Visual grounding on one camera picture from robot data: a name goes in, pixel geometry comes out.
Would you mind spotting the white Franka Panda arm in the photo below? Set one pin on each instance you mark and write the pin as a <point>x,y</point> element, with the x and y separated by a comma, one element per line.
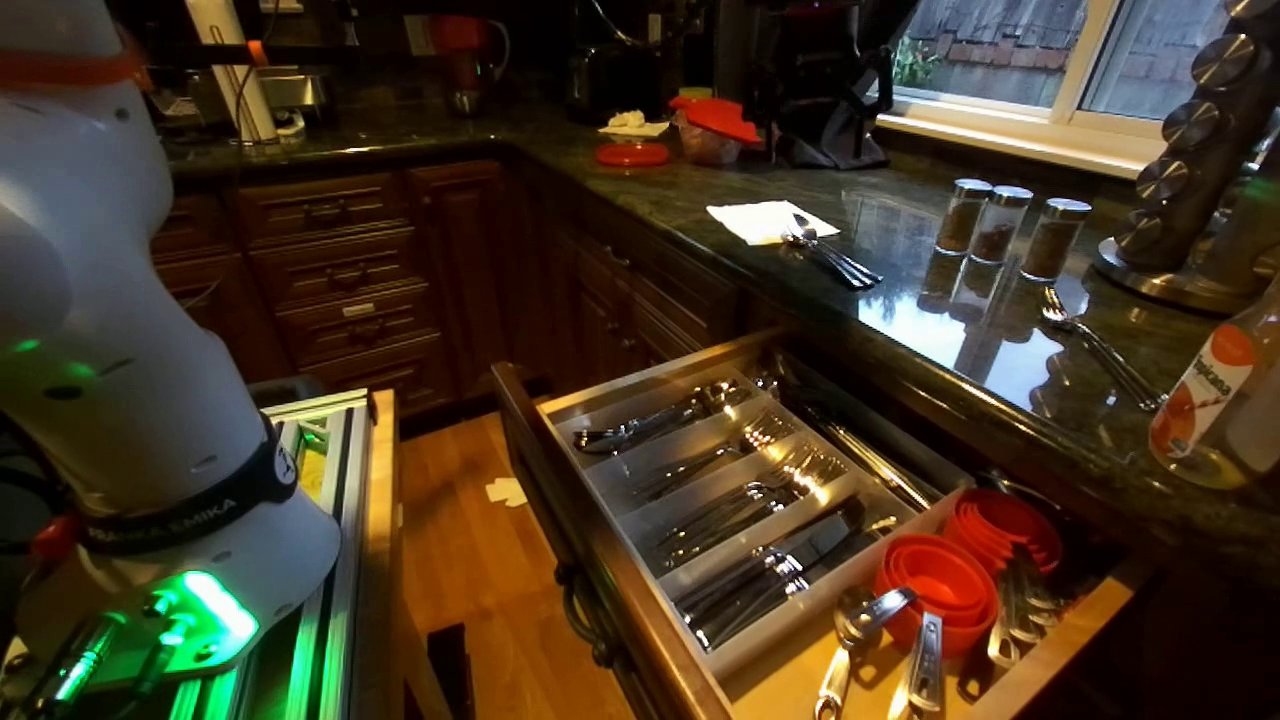
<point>121,372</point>

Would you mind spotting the grey cutlery tray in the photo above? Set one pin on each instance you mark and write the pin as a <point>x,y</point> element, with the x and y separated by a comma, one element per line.
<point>665,532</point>

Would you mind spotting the silver fork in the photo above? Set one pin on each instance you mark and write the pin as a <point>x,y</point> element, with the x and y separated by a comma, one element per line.
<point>778,495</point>
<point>746,504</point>
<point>726,454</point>

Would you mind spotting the wooden kitchen drawer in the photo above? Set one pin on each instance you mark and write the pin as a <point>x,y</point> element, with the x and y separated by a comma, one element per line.
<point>534,465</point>

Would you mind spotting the white paper napkin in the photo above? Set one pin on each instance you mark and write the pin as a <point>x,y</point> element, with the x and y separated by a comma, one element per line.
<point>754,221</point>

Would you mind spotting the white paper scrap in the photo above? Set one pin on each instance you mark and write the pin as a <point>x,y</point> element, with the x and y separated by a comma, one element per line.
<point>504,489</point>

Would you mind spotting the wooden cabinet door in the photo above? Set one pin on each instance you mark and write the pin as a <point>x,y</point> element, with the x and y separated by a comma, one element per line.
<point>465,265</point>

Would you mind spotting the long silver serving utensil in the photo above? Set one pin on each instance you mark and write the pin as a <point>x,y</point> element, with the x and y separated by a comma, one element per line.
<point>866,460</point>
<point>833,420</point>

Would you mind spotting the flat red lid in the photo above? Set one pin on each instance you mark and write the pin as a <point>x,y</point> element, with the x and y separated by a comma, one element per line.
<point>633,156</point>

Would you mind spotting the small white object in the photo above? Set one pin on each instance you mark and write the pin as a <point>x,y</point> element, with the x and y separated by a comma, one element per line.
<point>633,129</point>

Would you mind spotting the silver table knife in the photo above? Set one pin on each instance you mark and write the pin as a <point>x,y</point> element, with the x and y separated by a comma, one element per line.
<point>766,575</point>
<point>802,560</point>

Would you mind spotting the glass container with red lid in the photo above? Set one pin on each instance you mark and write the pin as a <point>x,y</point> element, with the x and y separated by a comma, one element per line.
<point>718,121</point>

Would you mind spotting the wooden cabinet drawer front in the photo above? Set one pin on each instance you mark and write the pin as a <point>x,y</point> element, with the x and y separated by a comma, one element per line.
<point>375,349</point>
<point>353,304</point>
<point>321,207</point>
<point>342,261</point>

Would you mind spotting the black coffee machine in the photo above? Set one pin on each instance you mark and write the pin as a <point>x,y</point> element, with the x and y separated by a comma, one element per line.
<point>622,63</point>

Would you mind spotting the dark curtain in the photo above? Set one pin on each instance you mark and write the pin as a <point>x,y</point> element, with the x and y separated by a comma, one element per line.
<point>824,83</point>

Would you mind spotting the glass spice jar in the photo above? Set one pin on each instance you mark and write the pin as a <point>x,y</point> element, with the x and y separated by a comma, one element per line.
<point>1055,242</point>
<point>1001,224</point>
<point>961,221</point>

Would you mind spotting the red kettle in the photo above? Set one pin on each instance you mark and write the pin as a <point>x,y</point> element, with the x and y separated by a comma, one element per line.
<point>465,63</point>

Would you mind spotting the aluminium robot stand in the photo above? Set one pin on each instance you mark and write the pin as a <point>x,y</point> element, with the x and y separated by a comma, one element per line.
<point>327,532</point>

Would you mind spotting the red measuring cup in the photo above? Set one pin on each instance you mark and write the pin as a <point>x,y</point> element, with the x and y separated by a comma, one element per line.
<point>1007,525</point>
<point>941,584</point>

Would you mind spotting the long silver spoon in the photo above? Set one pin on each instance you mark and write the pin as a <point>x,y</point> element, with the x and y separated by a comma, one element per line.
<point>1101,349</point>

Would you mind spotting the steel measuring spoon set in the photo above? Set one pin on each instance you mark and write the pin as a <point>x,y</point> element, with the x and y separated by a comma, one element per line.
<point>1026,621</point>

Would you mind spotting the white countertop appliance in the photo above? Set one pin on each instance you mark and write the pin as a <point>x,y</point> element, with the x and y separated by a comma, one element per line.
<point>241,73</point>

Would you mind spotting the bottle with orange label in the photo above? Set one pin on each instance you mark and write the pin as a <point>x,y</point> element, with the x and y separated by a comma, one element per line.
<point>1202,384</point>

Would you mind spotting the white window frame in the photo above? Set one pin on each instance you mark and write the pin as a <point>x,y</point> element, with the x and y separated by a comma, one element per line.
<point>1001,133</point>

